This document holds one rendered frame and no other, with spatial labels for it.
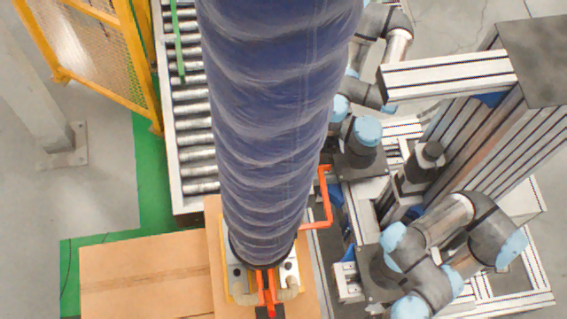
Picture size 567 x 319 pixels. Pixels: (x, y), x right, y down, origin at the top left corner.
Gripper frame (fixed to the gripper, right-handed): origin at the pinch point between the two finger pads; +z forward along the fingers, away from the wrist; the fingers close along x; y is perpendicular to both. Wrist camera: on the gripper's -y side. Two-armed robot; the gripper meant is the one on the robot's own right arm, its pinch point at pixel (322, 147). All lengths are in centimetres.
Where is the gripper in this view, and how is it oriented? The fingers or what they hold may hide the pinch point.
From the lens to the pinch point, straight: 201.2
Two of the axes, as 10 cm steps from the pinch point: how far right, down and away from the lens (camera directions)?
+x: 9.9, -1.1, 1.1
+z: -0.6, 4.1, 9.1
